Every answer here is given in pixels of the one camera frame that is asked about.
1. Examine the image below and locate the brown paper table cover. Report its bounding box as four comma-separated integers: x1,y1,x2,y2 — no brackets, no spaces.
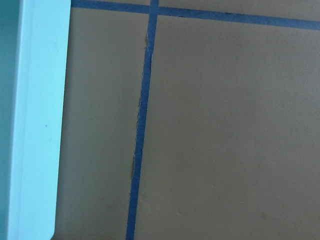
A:
53,0,320,240

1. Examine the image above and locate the light blue plastic bin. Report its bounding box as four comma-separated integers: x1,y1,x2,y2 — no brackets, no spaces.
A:
0,0,71,240

